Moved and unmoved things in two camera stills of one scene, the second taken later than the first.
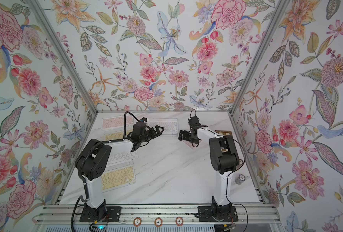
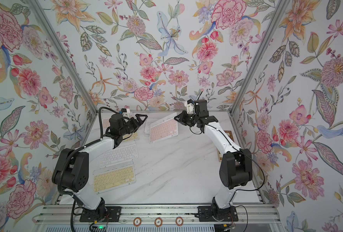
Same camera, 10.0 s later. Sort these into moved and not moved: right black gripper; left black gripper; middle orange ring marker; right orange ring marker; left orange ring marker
Moved: left black gripper; right black gripper
Not moved: right orange ring marker; middle orange ring marker; left orange ring marker
